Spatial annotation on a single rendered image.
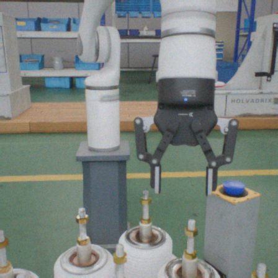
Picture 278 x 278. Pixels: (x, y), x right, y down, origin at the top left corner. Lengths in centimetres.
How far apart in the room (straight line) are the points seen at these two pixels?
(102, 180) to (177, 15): 59
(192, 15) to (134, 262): 39
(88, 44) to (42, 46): 806
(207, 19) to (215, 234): 41
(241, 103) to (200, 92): 215
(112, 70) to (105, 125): 15
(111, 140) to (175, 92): 52
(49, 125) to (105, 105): 154
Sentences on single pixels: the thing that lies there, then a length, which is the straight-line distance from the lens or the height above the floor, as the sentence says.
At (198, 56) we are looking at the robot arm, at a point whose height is 57.
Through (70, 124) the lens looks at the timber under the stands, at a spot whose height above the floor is 6.
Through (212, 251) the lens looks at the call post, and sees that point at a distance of 70.
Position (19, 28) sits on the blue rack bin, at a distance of 521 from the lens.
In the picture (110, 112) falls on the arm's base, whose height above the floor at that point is 41.
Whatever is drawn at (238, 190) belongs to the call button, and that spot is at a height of 33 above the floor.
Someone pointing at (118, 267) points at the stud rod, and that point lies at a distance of 44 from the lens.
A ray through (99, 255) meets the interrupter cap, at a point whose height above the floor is 25.
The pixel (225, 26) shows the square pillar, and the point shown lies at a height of 94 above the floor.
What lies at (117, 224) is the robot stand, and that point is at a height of 9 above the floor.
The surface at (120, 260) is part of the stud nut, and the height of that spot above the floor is 33.
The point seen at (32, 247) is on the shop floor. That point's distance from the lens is 109.
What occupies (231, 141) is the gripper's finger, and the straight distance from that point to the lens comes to 44.
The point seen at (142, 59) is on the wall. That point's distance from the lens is 875.
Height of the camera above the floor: 58
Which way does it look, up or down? 16 degrees down
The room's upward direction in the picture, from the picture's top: straight up
